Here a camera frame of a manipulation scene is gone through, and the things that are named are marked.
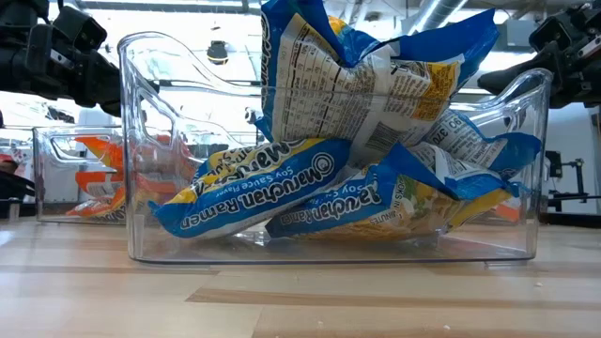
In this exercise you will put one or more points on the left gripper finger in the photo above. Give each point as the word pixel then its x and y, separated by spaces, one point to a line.
pixel 105 84

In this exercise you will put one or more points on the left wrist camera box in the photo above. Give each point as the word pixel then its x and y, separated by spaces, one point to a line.
pixel 80 28

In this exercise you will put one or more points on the black ceiling camera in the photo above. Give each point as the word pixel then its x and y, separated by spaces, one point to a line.
pixel 217 51

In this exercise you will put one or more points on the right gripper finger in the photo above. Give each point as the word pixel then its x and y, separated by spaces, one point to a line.
pixel 526 77

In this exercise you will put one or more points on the clear plastic bin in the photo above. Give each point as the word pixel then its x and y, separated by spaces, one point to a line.
pixel 47 188
pixel 164 244

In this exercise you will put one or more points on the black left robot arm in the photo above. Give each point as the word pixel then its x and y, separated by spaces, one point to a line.
pixel 19 11

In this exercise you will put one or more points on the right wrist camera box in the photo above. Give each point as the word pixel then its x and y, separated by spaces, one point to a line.
pixel 551 33

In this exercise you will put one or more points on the black stand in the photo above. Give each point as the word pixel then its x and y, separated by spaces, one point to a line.
pixel 580 178

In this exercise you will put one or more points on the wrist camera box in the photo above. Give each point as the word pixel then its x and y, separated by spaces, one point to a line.
pixel 80 28
pixel 551 33

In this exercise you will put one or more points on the orange Maruchan ramen pack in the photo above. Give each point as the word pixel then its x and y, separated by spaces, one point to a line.
pixel 110 213
pixel 507 212
pixel 101 188
pixel 105 150

